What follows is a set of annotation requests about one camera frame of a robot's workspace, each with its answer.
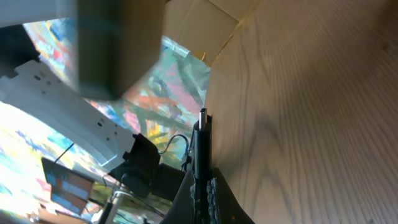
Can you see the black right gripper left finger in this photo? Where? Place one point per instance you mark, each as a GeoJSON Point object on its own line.
{"type": "Point", "coordinates": [184, 209]}

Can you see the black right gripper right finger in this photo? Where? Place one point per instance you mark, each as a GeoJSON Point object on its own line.
{"type": "Point", "coordinates": [223, 208]}

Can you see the Galaxy smartphone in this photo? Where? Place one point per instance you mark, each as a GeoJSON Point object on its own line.
{"type": "Point", "coordinates": [118, 43]}

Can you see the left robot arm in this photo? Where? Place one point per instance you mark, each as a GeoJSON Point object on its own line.
{"type": "Point", "coordinates": [141, 170]}

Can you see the colourful patterned floor mat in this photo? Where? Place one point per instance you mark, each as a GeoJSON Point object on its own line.
{"type": "Point", "coordinates": [163, 108]}

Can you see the white perforated panel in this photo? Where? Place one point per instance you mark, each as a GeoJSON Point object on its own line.
{"type": "Point", "coordinates": [36, 90]}

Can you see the brown cardboard box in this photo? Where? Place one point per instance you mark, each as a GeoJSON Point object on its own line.
{"type": "Point", "coordinates": [204, 26]}

